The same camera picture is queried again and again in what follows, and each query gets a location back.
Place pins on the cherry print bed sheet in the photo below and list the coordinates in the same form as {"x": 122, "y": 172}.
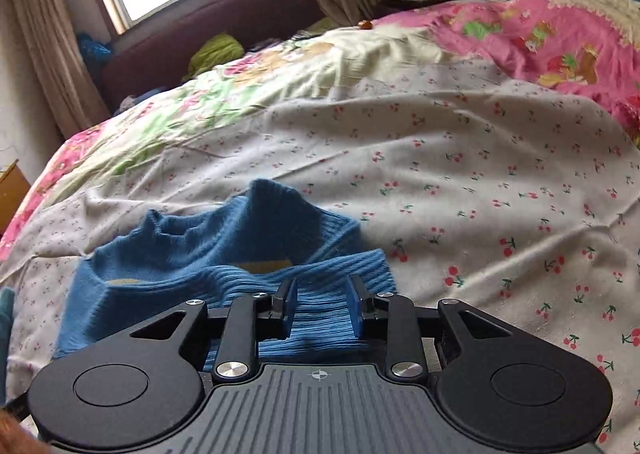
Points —
{"x": 450, "y": 184}

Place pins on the blue mesh bag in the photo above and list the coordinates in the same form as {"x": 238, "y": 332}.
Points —
{"x": 92, "y": 48}

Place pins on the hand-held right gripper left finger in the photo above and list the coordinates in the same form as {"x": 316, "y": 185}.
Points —
{"x": 289, "y": 305}

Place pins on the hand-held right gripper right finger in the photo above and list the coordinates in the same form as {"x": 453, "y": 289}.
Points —
{"x": 353, "y": 304}

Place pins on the dark red headboard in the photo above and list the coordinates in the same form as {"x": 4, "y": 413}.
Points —
{"x": 210, "y": 28}

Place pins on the pink floral quilt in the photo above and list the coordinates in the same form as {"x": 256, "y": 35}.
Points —
{"x": 525, "y": 33}

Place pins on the small brown object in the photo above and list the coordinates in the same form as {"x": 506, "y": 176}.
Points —
{"x": 365, "y": 24}

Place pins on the green cloth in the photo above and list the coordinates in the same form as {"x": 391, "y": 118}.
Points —
{"x": 215, "y": 52}

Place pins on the blue knit sweater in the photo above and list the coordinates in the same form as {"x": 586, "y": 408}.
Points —
{"x": 165, "y": 254}

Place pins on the wooden cabinet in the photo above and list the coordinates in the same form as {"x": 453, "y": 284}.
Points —
{"x": 11, "y": 194}

